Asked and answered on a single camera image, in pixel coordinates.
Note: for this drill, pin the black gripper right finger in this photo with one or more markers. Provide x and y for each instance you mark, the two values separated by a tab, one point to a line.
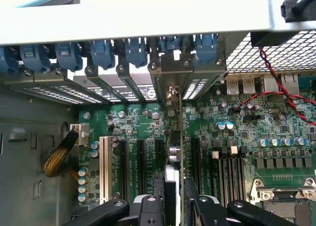
205	208

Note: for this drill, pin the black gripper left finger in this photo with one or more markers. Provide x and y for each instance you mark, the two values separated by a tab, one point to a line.
148	211

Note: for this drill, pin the black ram slot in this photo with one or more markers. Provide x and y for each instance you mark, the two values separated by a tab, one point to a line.
216	176
242	176
225	176
234	176

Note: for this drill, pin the long black expansion slot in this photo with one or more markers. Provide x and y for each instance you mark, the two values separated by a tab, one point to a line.
141	166
196	164
124	169

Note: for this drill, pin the white expansion slot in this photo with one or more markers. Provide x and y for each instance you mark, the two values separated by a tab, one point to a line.
104	166

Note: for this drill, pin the short black expansion slot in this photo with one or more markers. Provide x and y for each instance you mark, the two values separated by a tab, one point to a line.
159	149

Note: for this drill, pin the metal cpu socket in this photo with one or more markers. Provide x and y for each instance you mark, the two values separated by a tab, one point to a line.
284	199

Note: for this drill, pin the white power connector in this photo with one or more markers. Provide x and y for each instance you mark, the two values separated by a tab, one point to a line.
82	134

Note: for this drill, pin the green motherboard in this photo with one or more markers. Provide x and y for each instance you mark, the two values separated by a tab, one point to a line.
271	127

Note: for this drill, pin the perforated metal slot cover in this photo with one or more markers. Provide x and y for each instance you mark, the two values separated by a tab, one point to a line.
200	87

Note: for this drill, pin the silver usb port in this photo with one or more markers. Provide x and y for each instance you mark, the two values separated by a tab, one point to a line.
248	85
232	85

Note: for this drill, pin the metal expansion slot cover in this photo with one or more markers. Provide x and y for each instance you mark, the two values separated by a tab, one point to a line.
129	83
103	84
156	83

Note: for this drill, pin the silver rear io port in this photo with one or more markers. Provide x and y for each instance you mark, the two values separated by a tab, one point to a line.
271	85

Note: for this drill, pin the silver ethernet port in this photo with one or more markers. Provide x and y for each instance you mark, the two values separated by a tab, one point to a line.
290	80

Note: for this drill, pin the blue slot retention clip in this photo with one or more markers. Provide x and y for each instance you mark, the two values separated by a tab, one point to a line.
34	58
102	54
69	55
137	52
8	60
207	48
172	44

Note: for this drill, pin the black case fan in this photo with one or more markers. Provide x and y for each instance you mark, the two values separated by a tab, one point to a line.
271	39

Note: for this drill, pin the grey metal pc case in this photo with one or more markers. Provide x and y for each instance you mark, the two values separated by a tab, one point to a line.
148	18

